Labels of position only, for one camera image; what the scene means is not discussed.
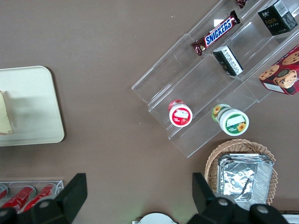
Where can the Snickers chocolate bar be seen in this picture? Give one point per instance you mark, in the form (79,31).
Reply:
(241,3)
(217,32)

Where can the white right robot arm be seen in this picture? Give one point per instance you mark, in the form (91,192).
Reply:
(154,218)

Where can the cream plastic serving tray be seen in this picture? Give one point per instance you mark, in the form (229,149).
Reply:
(32,105)

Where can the stack of aluminium foil trays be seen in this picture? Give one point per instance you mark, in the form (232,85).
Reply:
(245,177)

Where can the red chocolate chip cookie box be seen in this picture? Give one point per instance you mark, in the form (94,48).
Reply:
(283,72)

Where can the light tan wicker basket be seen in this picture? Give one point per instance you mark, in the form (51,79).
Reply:
(211,168)

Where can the triangular white bread sandwich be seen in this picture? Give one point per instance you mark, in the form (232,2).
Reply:
(5,114)

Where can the white plastic snack bin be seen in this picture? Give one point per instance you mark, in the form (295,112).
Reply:
(290,218)

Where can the clear acrylic stepped stand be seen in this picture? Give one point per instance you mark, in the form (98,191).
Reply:
(187,79)

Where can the red strawberry lid cup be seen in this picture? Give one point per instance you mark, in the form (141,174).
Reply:
(181,114)

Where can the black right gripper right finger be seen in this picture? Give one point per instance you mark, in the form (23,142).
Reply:
(217,210)

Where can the red cola bottle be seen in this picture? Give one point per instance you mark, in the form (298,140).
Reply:
(19,198)
(2,190)
(40,196)

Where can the clear acrylic bottle rack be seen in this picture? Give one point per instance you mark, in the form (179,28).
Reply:
(59,184)

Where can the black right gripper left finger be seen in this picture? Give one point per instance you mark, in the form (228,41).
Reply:
(58,207)

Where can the green sunflower lid cup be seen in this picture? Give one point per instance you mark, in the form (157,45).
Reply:
(233,121)

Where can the small black carton box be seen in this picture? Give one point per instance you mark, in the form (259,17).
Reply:
(278,17)
(230,60)

